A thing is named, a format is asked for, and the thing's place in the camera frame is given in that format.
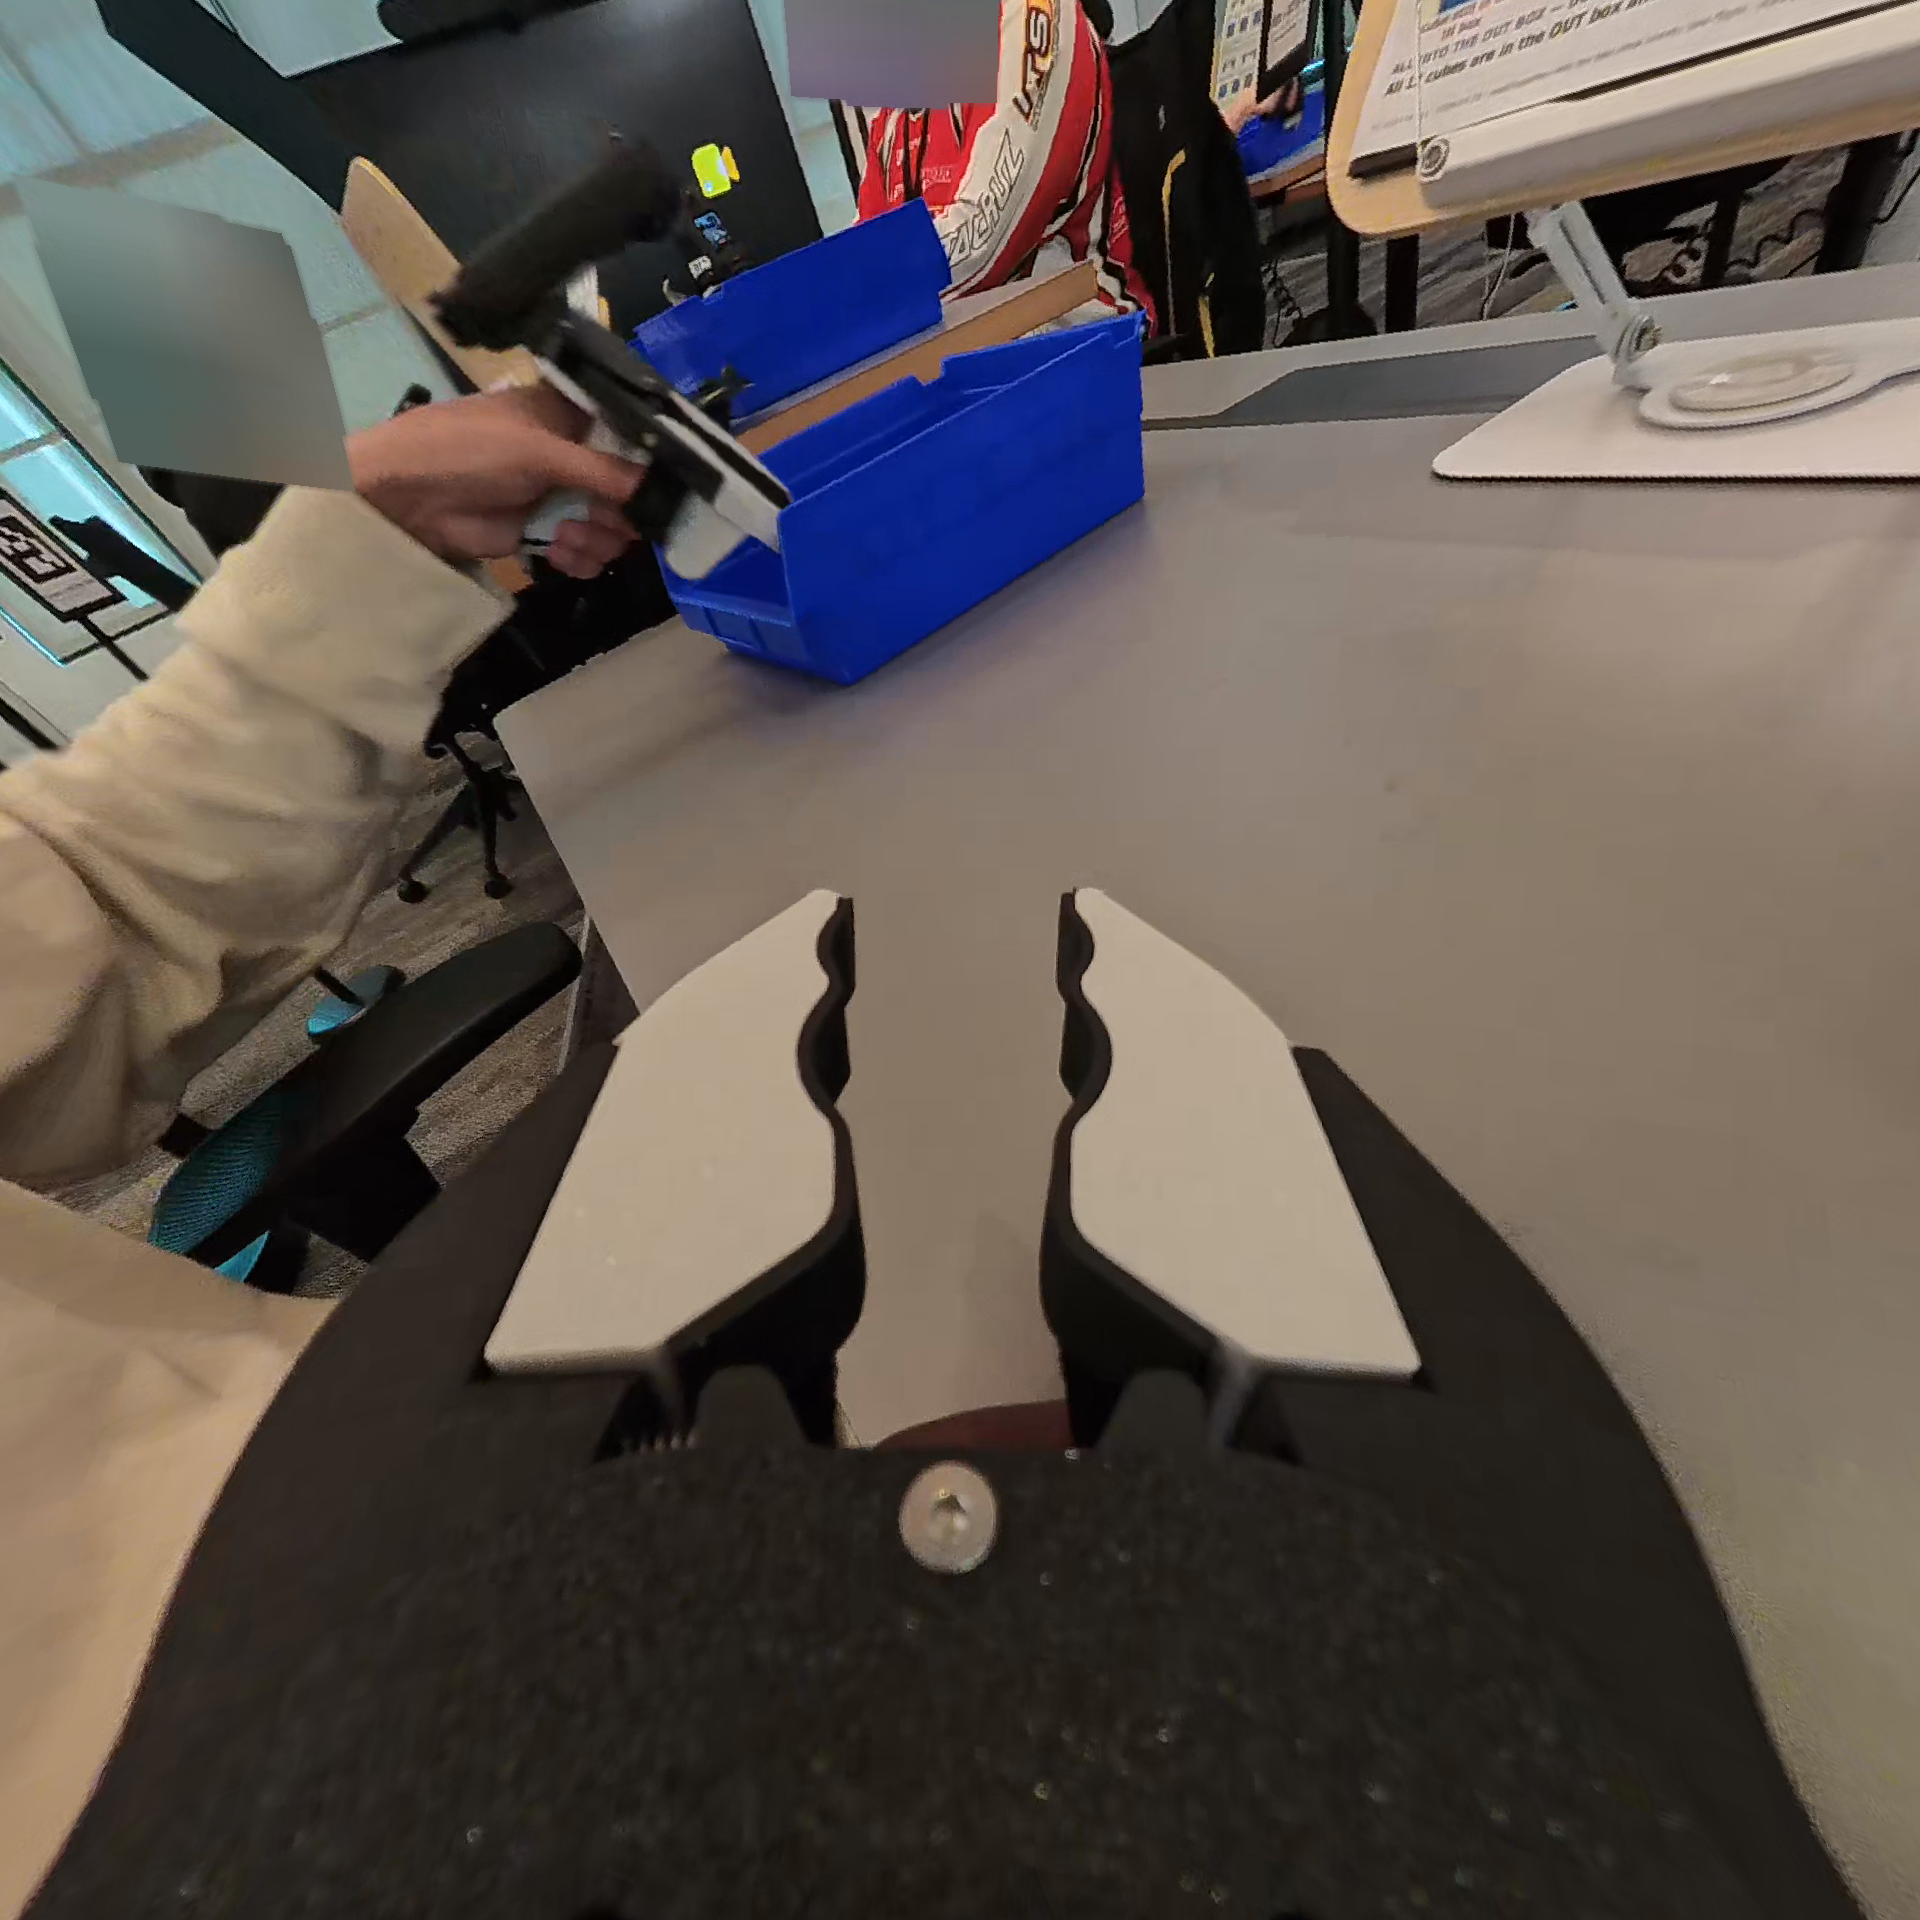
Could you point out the printed instruction sheet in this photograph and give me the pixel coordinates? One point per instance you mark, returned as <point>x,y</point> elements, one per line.
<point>1501,76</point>

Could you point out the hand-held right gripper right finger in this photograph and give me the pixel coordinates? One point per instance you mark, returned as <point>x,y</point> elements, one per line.
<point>1230,1185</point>

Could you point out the white folding stand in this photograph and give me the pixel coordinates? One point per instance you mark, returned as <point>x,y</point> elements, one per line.
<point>1652,436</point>

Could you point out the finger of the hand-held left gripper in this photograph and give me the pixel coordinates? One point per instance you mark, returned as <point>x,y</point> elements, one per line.
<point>720,525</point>
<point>734,459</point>

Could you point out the black jacket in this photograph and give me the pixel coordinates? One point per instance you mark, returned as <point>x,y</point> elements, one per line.
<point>1201,196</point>

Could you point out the black wall screen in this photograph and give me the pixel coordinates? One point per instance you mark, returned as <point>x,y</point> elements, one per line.
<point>451,89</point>

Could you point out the black office chair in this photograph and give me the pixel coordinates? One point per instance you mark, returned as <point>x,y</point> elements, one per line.
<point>488,811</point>

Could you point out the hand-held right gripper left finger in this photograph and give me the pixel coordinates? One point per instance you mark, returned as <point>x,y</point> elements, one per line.
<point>676,1185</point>

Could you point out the person's left forearm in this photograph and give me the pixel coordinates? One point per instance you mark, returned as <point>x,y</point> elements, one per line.
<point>224,781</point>

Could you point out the person's left hand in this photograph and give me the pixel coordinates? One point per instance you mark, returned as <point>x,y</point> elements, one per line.
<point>465,481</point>

